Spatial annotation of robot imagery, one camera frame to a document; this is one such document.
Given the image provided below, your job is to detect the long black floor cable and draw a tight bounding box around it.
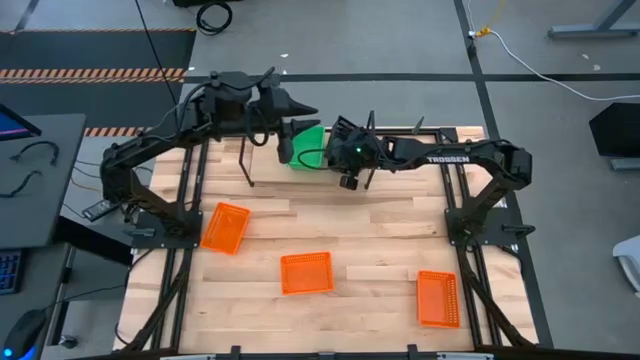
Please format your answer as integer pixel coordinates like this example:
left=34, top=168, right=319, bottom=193
left=133, top=0, right=187, bottom=129

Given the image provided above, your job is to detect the computer monitor with blue screen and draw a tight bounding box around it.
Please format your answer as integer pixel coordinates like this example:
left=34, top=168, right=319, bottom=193
left=0, top=103, right=43, bottom=142

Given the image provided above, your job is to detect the black desk foot bar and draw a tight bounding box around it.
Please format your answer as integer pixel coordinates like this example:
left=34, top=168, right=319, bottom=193
left=52, top=215, right=134, bottom=266

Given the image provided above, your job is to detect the black computer mouse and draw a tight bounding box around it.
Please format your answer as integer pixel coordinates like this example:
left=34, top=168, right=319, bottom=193
left=2, top=308, right=49, bottom=360

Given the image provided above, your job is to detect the black aluminium table frame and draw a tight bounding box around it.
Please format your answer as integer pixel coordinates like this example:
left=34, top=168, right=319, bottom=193
left=119, top=127, right=541, bottom=360

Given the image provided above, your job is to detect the green plastic basket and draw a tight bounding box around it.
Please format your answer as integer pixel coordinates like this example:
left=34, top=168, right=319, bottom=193
left=288, top=124, right=327, bottom=171

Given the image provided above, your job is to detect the wooden shelf with black frame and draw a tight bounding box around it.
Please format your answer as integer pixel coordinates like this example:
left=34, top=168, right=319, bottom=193
left=238, top=109, right=426, bottom=190

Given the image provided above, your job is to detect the coiled black cable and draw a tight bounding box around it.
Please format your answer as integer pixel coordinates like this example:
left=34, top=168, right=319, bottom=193
left=195, top=2, right=234, bottom=36

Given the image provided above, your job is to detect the grey side desk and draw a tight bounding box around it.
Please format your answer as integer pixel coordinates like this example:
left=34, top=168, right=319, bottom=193
left=0, top=113, right=86, bottom=250

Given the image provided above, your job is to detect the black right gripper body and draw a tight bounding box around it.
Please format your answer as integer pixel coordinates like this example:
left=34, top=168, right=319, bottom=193
left=325, top=130, right=389, bottom=176

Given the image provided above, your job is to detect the yellow cable plug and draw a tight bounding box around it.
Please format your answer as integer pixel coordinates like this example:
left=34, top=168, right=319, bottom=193
left=473, top=0, right=506, bottom=39

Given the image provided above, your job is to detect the grey table leg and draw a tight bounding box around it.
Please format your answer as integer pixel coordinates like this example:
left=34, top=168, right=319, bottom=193
left=547, top=0, right=640, bottom=40

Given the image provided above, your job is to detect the black corrugated cable sleeve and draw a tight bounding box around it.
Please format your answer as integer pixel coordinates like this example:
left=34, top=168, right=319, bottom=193
left=122, top=249, right=194, bottom=352
left=459, top=252, right=532, bottom=349

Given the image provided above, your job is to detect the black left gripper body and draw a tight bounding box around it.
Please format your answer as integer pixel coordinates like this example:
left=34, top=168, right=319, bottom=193
left=249, top=74, right=292, bottom=139

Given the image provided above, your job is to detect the dark grey low desk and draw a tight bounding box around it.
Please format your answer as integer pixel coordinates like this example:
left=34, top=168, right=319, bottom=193
left=0, top=242, right=76, bottom=360

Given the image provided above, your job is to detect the black looped gripper cable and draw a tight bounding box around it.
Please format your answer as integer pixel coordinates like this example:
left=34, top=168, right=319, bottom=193
left=296, top=147, right=342, bottom=172

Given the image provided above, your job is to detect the black desk cable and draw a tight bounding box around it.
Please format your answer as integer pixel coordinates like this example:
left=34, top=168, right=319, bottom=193
left=10, top=140, right=60, bottom=166
left=0, top=169, right=44, bottom=199

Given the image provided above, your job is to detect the black box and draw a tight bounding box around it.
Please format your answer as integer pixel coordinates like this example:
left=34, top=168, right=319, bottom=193
left=588, top=102, right=640, bottom=159

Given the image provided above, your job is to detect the white chair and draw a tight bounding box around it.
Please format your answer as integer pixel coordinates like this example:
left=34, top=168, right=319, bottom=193
left=612, top=234, right=640, bottom=300

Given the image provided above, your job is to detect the dark computer keyboard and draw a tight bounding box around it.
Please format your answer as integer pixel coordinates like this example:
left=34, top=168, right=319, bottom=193
left=0, top=249, right=24, bottom=296

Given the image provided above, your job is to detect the white floor cable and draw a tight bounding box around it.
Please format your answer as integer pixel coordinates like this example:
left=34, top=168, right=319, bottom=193
left=487, top=29, right=640, bottom=102

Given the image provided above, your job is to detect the black floor mat striped edge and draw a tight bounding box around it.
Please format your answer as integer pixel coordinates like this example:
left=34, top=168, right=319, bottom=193
left=0, top=28, right=197, bottom=139

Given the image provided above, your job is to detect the orange plastic basket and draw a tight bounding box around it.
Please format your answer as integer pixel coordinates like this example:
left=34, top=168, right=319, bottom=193
left=279, top=250, right=335, bottom=296
left=417, top=270, right=461, bottom=330
left=199, top=201, right=252, bottom=257

